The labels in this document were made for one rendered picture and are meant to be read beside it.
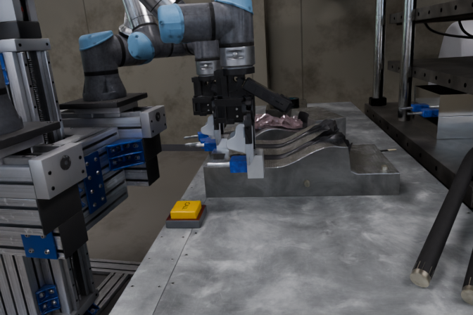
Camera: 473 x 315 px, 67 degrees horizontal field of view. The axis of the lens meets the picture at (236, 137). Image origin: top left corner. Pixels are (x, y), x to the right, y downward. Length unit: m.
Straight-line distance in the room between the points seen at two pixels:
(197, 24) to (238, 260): 0.46
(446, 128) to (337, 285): 1.04
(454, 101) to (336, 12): 2.40
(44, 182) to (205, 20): 0.48
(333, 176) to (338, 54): 2.93
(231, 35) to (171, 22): 0.12
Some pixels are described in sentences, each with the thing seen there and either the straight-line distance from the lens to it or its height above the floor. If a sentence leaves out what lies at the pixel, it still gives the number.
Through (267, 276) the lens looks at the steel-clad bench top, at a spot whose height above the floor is 0.80.
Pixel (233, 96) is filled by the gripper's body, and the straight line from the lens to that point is 0.78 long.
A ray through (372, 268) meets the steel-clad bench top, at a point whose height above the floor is 0.80.
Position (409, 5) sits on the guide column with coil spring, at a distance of 1.84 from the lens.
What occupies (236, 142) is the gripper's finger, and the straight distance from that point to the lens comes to 0.78.
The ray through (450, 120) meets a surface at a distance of 1.59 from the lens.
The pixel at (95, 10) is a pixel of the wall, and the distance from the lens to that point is 4.56.
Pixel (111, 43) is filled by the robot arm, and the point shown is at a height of 1.23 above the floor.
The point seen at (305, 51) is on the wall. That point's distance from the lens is 3.82.
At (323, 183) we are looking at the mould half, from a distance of 0.96.
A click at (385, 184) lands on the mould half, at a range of 0.99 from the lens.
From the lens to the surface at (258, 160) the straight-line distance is 0.80.
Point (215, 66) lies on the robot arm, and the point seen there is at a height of 1.14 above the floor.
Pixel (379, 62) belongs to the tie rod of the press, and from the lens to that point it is 2.23.
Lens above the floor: 1.20
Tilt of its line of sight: 15 degrees down
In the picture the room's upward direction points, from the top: 4 degrees counter-clockwise
